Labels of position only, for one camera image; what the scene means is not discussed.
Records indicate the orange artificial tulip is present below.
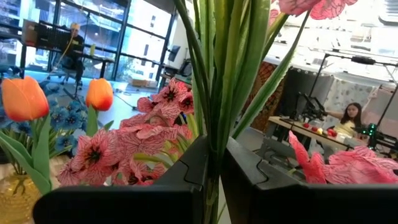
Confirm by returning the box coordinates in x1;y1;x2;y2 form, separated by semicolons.
85;77;114;138
0;76;52;195

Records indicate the pink artificial flower bunch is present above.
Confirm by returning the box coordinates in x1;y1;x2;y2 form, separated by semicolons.
172;0;358;224
57;77;195;187
287;130;398;185

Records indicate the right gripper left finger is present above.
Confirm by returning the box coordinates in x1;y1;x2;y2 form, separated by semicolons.
32;136;210;224

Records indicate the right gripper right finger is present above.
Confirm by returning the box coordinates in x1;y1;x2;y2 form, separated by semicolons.
220;138;398;224

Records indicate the yellow glass vase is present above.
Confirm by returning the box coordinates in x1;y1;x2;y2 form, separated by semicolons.
0;172;43;224

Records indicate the orange patterned fabric panel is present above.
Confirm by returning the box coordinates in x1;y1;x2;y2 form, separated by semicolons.
248;61;285;133

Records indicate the wooden background table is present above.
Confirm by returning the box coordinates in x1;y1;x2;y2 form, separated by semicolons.
267;116;364;150

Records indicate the person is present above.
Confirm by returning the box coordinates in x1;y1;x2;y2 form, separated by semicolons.
60;22;85;86
323;102;364;138

